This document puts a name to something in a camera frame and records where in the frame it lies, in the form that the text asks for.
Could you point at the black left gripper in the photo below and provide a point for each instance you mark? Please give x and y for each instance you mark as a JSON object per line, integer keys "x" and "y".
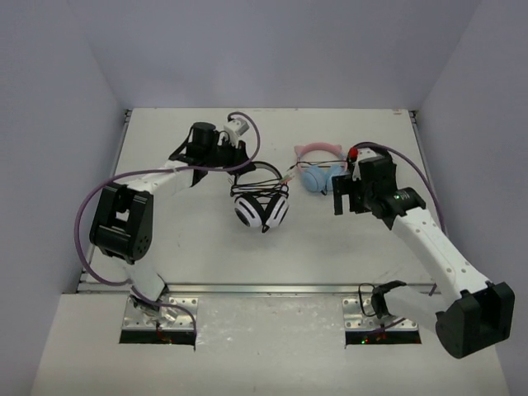
{"x": 238, "y": 154}

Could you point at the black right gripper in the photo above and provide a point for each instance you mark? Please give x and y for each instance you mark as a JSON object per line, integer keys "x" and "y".
{"x": 344, "y": 185}

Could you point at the white black headphones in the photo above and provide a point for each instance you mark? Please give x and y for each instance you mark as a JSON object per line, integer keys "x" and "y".
{"x": 262, "y": 204}

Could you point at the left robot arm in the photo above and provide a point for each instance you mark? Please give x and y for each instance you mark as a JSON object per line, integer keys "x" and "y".
{"x": 122, "y": 227}

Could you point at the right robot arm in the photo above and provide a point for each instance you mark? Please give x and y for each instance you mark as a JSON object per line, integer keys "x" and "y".
{"x": 471, "y": 312}

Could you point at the pink blue cat headphones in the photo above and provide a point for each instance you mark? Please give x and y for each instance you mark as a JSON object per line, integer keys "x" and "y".
{"x": 317, "y": 178}

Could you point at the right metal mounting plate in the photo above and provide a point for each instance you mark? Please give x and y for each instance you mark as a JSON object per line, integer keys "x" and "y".
{"x": 357, "y": 319}

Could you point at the metal mounting plate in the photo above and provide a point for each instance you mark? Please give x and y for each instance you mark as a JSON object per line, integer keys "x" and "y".
{"x": 357, "y": 319}
{"x": 176, "y": 316}

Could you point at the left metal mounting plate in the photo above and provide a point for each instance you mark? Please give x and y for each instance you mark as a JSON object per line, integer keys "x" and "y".
{"x": 176, "y": 316}

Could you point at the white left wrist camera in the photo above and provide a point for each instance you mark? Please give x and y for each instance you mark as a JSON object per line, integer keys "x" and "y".
{"x": 235, "y": 129}

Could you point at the aluminium table edge rail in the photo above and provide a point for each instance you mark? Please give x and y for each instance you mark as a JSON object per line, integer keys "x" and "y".
{"x": 244, "y": 289}

